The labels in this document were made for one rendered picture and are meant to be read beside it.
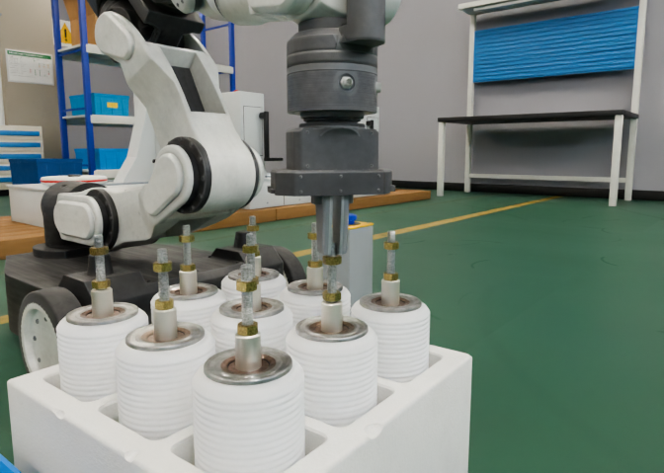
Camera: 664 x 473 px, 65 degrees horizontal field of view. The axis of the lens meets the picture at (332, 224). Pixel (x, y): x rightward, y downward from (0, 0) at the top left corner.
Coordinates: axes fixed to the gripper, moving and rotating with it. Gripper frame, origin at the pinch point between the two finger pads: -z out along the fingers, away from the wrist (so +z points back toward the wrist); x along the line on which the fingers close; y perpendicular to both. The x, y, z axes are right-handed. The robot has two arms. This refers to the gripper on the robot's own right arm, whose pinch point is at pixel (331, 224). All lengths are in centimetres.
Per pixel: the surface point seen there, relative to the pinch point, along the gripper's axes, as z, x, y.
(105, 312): -10.6, 22.9, -11.4
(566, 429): -36, -43, -13
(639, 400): -36, -62, -17
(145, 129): 18, 26, -252
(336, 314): -9.2, -0.1, 1.1
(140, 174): -5, 29, -250
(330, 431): -18.2, 2.3, 7.1
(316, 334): -10.8, 2.1, 1.8
